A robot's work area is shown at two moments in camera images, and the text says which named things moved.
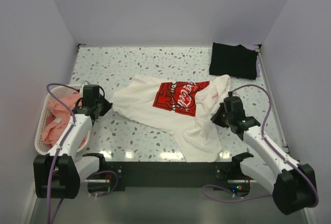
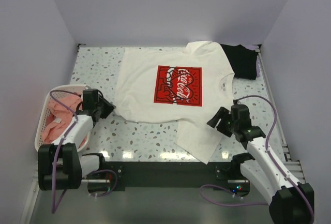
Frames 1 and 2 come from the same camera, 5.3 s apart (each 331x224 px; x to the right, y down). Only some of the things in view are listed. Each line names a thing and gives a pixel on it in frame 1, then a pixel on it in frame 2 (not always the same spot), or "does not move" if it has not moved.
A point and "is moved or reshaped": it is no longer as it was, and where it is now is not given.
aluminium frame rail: [271, 101] does not move
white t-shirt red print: [184, 109] is moved or reshaped
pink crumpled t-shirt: [57, 117] does not move
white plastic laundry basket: [54, 90] does not move
